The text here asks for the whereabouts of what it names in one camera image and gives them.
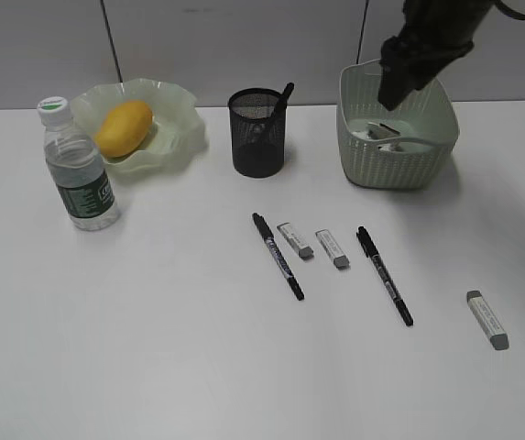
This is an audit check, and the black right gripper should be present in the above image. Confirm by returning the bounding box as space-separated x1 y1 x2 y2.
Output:
377 27 474 111

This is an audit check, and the waste paper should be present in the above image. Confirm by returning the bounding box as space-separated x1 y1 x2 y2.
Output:
353 121 418 152

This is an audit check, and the black marker pen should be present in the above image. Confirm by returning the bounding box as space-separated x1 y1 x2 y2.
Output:
259 82 295 142
356 226 414 327
252 213 304 301

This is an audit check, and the yellow mango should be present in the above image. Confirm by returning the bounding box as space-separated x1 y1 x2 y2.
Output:
93 100 153 159

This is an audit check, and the clear water bottle green label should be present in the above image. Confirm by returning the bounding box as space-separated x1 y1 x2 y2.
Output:
37 96 120 231

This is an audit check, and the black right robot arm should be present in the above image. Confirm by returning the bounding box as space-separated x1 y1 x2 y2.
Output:
377 0 494 111

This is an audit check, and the pale green plastic basket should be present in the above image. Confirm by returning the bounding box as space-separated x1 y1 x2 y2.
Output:
337 60 459 190

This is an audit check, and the black mesh pen holder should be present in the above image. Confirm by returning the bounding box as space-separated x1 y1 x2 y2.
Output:
228 88 286 179

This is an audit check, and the white grey eraser middle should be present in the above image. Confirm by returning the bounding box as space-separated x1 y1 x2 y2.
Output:
315 229 350 270

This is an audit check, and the white grey eraser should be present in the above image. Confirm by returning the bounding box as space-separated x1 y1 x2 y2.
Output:
466 291 509 351
315 229 350 270
277 222 314 260

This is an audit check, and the white grey eraser left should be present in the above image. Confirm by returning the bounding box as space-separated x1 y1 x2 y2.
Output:
277 222 314 260

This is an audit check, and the wavy translucent green plate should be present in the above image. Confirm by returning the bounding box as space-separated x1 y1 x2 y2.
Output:
71 78 206 175

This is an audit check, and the white grey eraser right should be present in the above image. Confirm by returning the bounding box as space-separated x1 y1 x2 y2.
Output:
466 291 509 351

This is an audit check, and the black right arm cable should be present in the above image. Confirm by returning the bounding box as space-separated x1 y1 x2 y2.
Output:
495 0 525 22

